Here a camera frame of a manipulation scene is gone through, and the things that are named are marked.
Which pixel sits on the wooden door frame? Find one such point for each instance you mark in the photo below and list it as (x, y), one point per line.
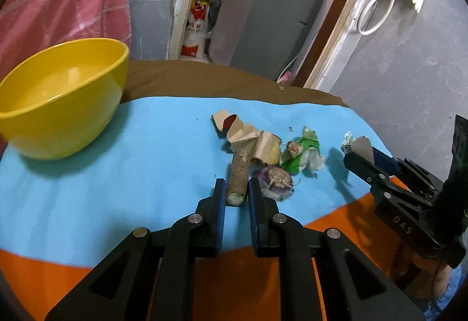
(336, 24)

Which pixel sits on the person's right forearm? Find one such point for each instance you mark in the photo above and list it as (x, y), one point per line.
(427, 273)

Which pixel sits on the brown paper strip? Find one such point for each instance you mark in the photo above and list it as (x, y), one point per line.
(241, 132)

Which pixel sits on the white red rice bag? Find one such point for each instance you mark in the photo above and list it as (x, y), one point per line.
(195, 34)

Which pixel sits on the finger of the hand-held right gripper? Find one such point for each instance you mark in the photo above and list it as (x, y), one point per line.
(384, 160)
(360, 167)

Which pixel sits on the orange blue brown striped blanket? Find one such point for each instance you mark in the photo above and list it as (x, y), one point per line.
(128, 178)

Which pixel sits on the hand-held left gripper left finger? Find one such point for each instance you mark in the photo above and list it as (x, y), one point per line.
(219, 204)

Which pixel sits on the pink slipper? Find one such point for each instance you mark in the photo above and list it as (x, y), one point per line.
(285, 77)

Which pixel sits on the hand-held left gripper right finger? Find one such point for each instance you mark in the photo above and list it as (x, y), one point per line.
(254, 207)

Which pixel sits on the green wrapper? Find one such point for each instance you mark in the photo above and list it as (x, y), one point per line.
(299, 156)

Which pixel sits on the yellow plastic bowl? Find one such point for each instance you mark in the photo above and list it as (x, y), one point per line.
(62, 94)

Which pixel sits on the white paper scrap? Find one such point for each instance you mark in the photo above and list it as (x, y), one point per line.
(353, 145)

